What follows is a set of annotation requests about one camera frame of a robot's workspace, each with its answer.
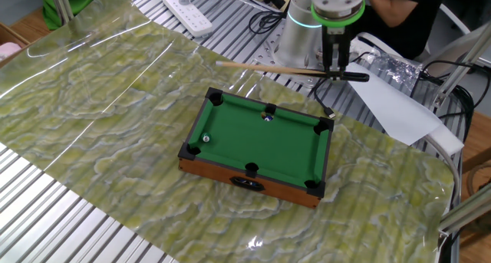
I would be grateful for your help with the clear plastic bag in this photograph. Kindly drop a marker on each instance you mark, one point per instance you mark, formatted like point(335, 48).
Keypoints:
point(399, 69)

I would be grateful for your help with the person in black shirt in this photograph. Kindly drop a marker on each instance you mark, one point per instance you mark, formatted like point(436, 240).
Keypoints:
point(406, 33)

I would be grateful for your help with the pink cloth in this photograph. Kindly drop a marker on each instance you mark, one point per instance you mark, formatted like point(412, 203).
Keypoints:
point(8, 51)

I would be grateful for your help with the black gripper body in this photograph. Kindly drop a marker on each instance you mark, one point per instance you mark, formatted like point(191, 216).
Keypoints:
point(336, 37)

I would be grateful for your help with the white paper sheet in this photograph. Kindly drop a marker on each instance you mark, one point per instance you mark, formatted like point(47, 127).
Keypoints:
point(391, 106)

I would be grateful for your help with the green cloth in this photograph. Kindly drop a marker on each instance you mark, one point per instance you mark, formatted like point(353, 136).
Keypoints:
point(69, 6)

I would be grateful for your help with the green pool ball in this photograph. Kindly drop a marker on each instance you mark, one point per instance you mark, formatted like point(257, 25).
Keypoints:
point(206, 137)

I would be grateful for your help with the brown cardboard box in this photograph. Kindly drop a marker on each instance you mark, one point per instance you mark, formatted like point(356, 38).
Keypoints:
point(9, 35)

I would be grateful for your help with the white office chair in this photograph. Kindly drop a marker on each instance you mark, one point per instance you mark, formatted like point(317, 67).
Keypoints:
point(456, 19)

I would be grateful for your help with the blue pool ball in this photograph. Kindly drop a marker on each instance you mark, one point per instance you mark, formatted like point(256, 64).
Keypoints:
point(268, 118)

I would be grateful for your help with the wooden pool cue black butt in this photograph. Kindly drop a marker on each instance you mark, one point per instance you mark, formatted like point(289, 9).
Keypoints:
point(268, 68)

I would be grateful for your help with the aluminium frame post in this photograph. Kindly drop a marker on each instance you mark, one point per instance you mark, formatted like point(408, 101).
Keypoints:
point(61, 4)
point(460, 63)
point(464, 209)

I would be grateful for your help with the white power strip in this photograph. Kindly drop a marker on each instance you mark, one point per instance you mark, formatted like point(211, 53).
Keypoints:
point(188, 14)

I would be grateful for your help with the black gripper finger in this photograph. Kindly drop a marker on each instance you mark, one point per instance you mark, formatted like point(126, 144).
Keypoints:
point(329, 63)
point(342, 63)

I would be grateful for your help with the mini green pool table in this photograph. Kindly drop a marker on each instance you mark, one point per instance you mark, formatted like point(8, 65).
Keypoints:
point(268, 148)

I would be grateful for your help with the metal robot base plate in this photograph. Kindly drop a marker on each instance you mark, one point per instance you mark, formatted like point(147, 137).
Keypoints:
point(264, 60)

